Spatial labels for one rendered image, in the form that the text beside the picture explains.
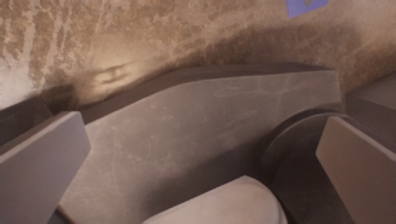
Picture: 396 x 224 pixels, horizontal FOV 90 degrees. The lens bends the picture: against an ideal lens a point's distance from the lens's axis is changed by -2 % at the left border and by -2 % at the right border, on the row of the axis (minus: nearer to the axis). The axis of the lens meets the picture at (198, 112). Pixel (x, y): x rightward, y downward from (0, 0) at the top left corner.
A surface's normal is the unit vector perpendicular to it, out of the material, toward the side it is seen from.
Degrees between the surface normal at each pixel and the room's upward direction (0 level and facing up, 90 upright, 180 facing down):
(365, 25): 0
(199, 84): 0
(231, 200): 90
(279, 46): 0
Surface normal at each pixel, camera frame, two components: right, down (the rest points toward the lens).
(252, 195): -0.39, -0.85
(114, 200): 0.15, 0.33
